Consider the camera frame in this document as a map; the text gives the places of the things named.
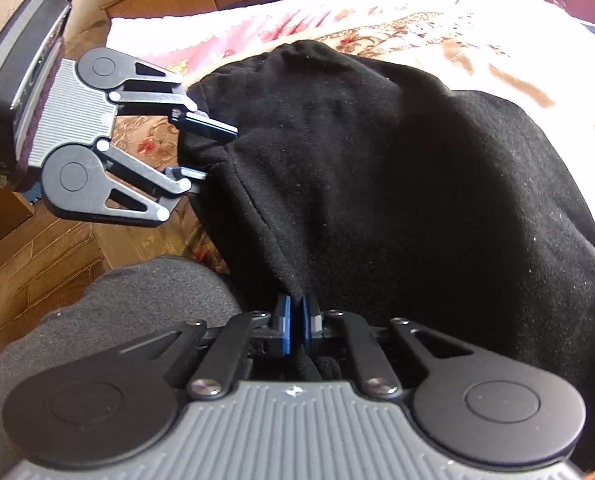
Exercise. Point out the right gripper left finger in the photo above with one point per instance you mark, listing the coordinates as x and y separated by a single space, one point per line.
244 337

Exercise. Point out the operator grey trouser leg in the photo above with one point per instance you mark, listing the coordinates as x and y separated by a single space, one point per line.
122 305

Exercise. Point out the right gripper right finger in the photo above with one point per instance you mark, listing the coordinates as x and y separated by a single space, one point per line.
347 334

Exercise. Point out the floral satin bedspread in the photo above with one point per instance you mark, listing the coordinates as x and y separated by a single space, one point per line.
529 52

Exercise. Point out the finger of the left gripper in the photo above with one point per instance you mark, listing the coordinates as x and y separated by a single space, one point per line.
102 184
139 88

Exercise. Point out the black pants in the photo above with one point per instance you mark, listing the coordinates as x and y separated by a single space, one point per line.
379 190

